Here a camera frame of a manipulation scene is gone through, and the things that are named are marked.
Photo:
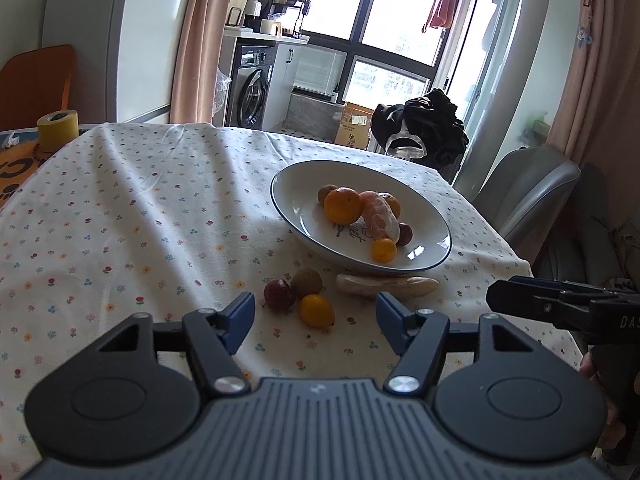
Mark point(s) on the orange wooden chair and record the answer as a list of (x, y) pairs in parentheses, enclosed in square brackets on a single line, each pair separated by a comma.
[(34, 84)]

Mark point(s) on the red plum in plate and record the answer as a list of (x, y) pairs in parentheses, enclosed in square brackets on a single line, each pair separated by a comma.
[(405, 234)]

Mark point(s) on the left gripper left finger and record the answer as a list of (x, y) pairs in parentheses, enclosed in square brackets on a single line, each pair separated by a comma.
[(212, 339)]

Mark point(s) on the cardboard box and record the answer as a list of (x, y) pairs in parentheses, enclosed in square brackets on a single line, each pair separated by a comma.
[(354, 128)]

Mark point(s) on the peeled pomelo segment wide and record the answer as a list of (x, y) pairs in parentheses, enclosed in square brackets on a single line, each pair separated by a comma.
[(378, 216)]

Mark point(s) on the small orange kumquat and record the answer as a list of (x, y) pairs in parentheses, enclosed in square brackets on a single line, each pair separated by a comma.
[(316, 311), (383, 250)]

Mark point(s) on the grey leather chair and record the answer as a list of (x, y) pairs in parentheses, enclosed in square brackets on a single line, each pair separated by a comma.
[(524, 196)]

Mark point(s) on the crumpled clear plastic bag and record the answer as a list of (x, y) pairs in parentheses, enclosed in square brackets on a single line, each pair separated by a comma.
[(222, 86)]

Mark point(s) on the black clothes pile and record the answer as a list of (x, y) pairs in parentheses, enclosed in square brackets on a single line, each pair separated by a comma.
[(431, 118)]

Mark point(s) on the white plate blue rim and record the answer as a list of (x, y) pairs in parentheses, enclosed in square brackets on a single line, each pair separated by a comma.
[(294, 192)]

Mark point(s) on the large orange mandarin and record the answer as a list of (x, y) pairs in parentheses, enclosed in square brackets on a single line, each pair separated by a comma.
[(343, 206)]

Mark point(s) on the pink curtain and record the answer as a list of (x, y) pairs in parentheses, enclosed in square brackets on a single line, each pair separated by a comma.
[(597, 122), (193, 87)]

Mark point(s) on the orange paw print mat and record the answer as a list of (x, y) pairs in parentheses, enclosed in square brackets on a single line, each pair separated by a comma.
[(21, 156)]

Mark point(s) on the peeled pomelo segment long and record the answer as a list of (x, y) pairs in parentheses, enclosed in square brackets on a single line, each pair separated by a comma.
[(403, 288)]

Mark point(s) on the white kitchen cabinet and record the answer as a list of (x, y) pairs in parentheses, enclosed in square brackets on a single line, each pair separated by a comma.
[(281, 84)]

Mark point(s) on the pink left curtain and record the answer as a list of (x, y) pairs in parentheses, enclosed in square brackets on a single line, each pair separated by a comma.
[(193, 87)]

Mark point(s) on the orange in plate back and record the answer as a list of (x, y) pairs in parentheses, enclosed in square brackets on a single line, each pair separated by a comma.
[(393, 202)]

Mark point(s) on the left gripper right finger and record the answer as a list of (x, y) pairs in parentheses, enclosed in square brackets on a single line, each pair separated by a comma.
[(418, 338)]

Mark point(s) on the person's right hand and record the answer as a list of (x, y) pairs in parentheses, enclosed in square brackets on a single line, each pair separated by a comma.
[(587, 367)]

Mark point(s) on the yellow tape roll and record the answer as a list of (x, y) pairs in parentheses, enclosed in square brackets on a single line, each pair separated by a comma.
[(57, 129)]

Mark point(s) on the pink right curtain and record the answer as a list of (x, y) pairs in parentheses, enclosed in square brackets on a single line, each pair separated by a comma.
[(597, 122)]

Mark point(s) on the dark red plum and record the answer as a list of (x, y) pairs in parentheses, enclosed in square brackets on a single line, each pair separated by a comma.
[(279, 296)]

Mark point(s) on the grey washing machine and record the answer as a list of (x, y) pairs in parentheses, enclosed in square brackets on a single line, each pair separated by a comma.
[(252, 66)]

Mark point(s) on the black dish rack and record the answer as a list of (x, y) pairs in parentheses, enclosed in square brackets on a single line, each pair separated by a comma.
[(290, 14)]

